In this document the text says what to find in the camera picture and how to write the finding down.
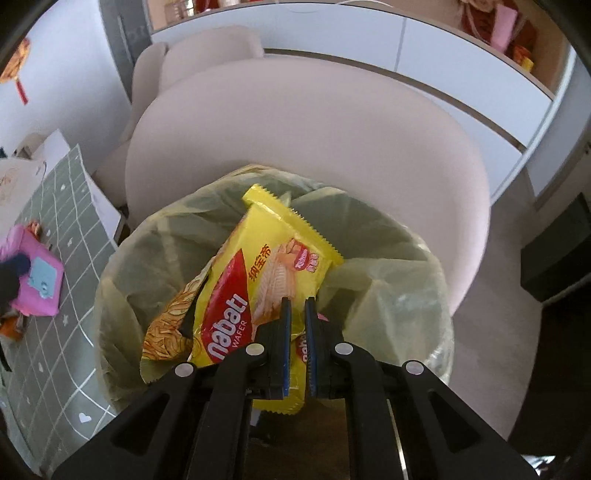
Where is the pink gift bag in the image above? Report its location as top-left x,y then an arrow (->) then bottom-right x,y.
492,7 -> 520,49

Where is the red hanging wall ornament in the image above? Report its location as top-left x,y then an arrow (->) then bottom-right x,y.
0,37 -> 32,106

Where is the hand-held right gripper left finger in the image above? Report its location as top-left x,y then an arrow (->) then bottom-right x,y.
51,298 -> 296,480

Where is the black box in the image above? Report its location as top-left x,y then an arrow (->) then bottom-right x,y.
521,193 -> 591,303

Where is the green grid tablecloth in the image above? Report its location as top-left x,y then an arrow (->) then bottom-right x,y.
0,143 -> 121,457

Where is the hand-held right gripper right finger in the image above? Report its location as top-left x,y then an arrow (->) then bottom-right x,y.
305,296 -> 541,480

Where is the yellow wafer packet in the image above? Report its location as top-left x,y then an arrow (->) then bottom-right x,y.
189,184 -> 345,416

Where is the orange noodle snack packet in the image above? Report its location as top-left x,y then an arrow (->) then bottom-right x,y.
140,256 -> 218,384

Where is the white paper bag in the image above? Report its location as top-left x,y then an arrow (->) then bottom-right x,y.
0,159 -> 47,217

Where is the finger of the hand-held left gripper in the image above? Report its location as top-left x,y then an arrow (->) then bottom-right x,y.
0,254 -> 32,315

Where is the red and yellow box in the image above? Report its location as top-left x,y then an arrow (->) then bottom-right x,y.
510,45 -> 536,72

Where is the pink box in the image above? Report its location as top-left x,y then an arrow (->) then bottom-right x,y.
0,224 -> 65,318

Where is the bin with yellow-green bag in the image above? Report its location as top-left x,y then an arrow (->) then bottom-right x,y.
93,164 -> 455,416

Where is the white sideboard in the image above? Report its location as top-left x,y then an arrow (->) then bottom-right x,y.
148,0 -> 557,199

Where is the beige upholstered chair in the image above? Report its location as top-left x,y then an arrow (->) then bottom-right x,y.
95,25 -> 266,208
124,58 -> 491,319

